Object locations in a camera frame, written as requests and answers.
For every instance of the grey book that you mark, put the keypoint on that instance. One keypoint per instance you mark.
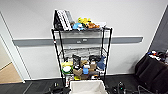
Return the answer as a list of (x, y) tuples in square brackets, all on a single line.
[(71, 16)]

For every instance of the pale basket with dark spots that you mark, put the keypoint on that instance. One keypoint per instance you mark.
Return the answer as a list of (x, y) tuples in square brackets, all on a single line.
[(87, 88)]

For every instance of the green and white bowl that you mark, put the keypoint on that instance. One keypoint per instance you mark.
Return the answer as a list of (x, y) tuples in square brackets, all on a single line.
[(67, 69)]

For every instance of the white wall socket plate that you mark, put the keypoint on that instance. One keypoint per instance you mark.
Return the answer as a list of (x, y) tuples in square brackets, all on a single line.
[(85, 40)]

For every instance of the white book with dark print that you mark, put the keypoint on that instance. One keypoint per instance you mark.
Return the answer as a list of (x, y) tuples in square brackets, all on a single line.
[(64, 19)]

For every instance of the colourful picture box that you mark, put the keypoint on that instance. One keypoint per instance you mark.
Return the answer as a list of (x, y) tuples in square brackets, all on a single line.
[(69, 80)]

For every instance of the white door frame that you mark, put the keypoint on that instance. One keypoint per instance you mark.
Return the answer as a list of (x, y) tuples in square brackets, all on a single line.
[(11, 53)]

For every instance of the black chair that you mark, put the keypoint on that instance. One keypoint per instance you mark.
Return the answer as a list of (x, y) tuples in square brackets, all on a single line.
[(150, 73)]

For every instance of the blue plush toy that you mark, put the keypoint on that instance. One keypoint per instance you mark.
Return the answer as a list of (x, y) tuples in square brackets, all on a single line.
[(77, 26)]

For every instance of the small brown box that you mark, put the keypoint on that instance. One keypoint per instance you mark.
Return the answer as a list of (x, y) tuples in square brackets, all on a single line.
[(93, 67)]

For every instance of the black flat box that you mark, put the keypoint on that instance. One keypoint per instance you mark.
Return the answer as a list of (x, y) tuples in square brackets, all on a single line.
[(57, 23)]

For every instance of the white flat box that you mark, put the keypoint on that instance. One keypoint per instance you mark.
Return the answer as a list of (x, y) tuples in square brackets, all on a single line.
[(101, 24)]

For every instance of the long grey wall band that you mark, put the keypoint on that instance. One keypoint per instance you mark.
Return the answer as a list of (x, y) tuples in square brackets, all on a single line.
[(33, 41)]

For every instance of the tan crumpled bag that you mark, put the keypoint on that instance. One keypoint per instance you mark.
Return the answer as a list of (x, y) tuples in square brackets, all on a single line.
[(84, 63)]

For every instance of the black pouch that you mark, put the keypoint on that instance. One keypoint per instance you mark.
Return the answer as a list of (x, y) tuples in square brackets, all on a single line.
[(93, 58)]

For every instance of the blue cup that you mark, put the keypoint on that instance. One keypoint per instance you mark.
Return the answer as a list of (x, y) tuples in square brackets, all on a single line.
[(86, 69)]

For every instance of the white door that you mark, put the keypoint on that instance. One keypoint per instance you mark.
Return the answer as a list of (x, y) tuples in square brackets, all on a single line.
[(2, 56)]

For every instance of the yellow soft toy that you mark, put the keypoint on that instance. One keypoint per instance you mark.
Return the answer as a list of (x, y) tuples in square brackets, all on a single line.
[(67, 63)]

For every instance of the blue shark plush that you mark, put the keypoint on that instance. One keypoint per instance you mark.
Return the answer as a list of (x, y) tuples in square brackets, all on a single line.
[(101, 62)]

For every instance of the brown cardboard box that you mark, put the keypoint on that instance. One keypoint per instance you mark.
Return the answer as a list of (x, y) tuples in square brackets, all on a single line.
[(78, 72)]

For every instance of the yellow packet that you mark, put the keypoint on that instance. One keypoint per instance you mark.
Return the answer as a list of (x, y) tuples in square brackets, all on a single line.
[(77, 78)]

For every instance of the yellow plush toy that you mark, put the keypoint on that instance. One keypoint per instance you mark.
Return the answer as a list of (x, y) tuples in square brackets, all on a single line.
[(84, 21)]

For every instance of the black bag with white print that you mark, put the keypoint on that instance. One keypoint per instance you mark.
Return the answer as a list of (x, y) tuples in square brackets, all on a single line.
[(76, 61)]

